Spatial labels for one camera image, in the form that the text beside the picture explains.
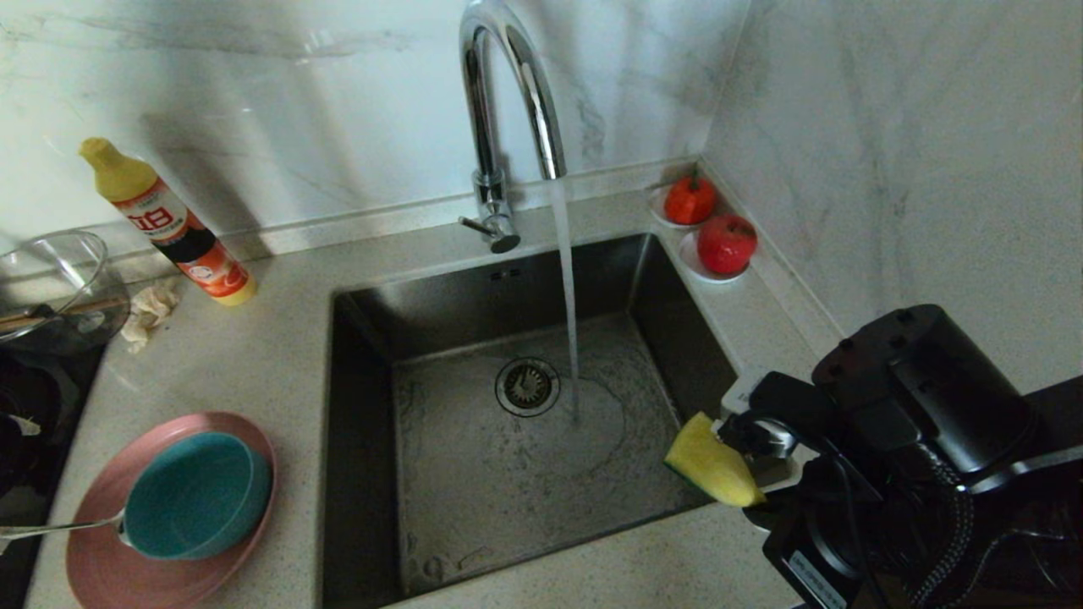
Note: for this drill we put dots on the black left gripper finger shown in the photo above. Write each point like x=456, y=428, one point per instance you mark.
x=19, y=425

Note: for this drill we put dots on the crumpled beige tissue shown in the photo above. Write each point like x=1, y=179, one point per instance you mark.
x=148, y=311

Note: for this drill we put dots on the black stove top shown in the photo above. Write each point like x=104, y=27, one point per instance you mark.
x=34, y=474

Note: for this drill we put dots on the pink plate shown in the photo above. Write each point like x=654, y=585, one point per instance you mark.
x=101, y=575

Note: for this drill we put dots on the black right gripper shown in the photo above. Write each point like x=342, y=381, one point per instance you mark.
x=922, y=389

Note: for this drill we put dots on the clear glass bowl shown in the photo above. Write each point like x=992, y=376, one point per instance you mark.
x=52, y=269

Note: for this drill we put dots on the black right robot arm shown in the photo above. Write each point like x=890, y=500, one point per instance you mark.
x=1049, y=507

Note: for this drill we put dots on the small white dish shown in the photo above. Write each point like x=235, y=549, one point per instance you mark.
x=656, y=209
x=688, y=256

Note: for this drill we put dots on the stainless steel sink basin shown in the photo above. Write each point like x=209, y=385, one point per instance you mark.
x=508, y=507

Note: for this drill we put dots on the round metal drain strainer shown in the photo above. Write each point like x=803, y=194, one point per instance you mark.
x=526, y=386

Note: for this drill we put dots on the clear running water stream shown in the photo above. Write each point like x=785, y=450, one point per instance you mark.
x=565, y=254

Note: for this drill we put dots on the yellow green sponge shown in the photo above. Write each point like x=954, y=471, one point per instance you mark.
x=711, y=465

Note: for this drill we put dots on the red apple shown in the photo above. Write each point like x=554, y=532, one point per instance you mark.
x=727, y=244

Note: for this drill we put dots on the brown wooden stick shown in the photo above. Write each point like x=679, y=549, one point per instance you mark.
x=51, y=315

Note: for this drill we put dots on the chrome gooseneck faucet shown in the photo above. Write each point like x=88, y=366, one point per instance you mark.
x=488, y=127

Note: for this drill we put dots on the teal bowl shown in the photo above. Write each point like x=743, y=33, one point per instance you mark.
x=196, y=497

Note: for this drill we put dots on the yellow capped dish soap bottle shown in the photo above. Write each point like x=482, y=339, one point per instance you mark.
x=173, y=228

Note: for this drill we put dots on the metal spoon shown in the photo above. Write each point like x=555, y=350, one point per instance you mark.
x=51, y=529

